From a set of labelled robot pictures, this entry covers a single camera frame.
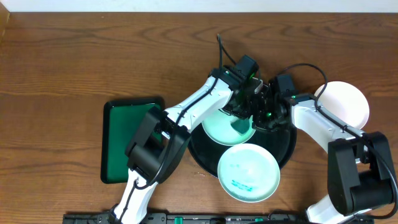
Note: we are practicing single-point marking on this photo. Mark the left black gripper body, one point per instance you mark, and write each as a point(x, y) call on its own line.
point(244, 109)

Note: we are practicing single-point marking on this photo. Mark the light green plate front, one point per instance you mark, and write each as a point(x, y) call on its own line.
point(248, 172)

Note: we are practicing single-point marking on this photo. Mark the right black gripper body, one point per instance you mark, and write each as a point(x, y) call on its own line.
point(267, 120)

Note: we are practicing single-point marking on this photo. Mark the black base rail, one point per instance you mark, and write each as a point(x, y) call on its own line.
point(162, 218)

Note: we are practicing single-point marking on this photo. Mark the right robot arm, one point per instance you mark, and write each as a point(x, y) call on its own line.
point(361, 182)

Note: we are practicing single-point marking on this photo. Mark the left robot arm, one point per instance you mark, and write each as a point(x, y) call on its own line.
point(159, 143)

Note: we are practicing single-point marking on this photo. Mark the green rectangular tray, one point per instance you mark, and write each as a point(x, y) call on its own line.
point(121, 119)

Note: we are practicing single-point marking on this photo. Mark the green sponge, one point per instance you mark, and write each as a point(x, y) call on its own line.
point(241, 126)

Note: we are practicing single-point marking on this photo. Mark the round black serving tray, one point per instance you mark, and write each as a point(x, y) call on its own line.
point(207, 153)

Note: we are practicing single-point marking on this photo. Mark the light green plate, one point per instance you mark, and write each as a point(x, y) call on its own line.
point(218, 127)
point(248, 172)

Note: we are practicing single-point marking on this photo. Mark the white plate with green smear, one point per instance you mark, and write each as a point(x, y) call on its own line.
point(346, 102)

